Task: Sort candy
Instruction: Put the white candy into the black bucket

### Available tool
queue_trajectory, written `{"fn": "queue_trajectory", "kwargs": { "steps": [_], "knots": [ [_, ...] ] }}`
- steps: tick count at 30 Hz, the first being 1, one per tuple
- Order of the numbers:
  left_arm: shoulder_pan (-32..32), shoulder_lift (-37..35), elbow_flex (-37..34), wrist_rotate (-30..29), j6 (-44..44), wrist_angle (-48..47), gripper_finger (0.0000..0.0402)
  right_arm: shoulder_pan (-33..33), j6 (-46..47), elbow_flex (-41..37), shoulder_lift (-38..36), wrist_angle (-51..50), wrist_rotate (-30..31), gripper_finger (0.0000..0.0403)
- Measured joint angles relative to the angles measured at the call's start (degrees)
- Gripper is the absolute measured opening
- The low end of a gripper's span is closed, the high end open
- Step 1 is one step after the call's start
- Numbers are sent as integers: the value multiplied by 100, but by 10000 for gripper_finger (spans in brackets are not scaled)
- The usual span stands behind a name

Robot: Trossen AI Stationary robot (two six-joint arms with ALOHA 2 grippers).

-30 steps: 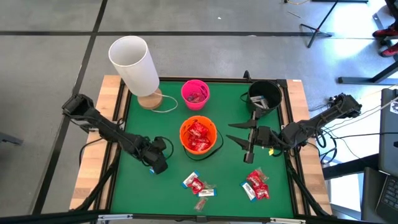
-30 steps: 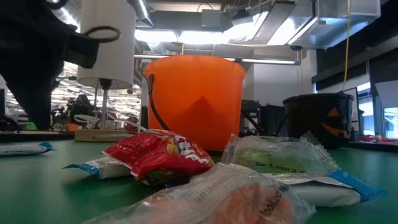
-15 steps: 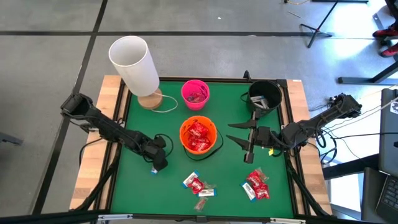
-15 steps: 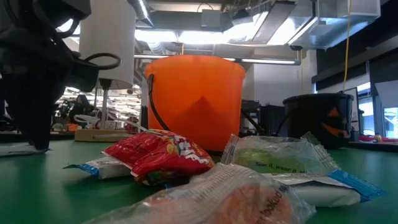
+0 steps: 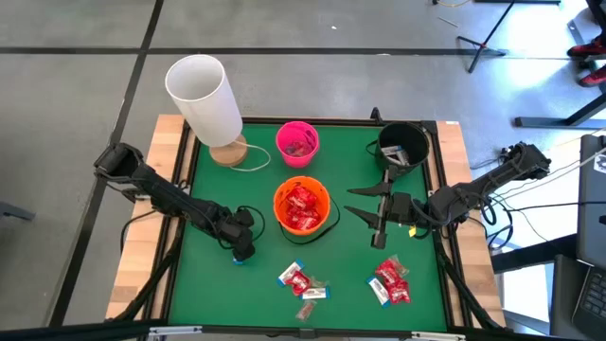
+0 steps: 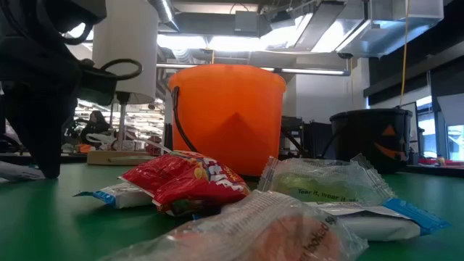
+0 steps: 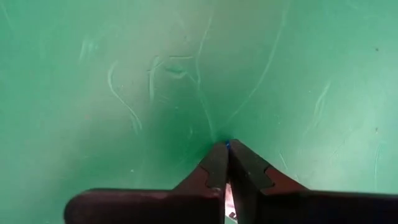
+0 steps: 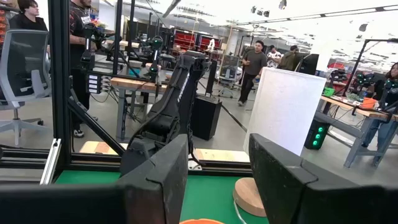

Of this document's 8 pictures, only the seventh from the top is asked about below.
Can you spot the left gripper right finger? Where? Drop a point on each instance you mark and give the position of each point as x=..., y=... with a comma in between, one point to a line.
x=295, y=208

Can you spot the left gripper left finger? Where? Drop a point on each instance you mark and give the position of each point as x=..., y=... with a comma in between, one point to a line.
x=155, y=208

